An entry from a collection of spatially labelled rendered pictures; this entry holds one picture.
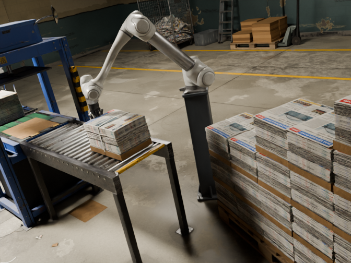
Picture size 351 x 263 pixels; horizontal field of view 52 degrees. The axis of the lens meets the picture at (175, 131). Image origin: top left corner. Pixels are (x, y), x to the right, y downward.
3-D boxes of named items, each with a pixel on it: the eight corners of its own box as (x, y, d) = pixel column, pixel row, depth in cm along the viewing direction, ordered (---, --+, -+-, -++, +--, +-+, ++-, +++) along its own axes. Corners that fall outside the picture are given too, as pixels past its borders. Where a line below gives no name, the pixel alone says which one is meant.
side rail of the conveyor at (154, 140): (174, 156, 267) (172, 141, 262) (170, 159, 263) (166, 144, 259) (75, 130, 357) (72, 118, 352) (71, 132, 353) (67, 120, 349)
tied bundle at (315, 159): (339, 146, 208) (339, 108, 199) (387, 164, 182) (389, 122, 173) (287, 169, 195) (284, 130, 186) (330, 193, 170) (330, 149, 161)
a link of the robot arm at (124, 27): (116, 27, 263) (120, 28, 251) (130, 6, 262) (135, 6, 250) (131, 38, 269) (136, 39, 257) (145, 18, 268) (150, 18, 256)
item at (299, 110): (300, 98, 222) (300, 97, 222) (338, 109, 198) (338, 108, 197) (252, 117, 210) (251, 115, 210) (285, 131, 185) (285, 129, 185)
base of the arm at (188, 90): (180, 88, 309) (179, 82, 307) (207, 84, 305) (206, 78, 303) (178, 95, 292) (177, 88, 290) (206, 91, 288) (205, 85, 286)
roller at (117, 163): (156, 146, 270) (155, 141, 268) (106, 177, 240) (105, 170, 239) (151, 145, 273) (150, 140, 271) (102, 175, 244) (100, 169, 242)
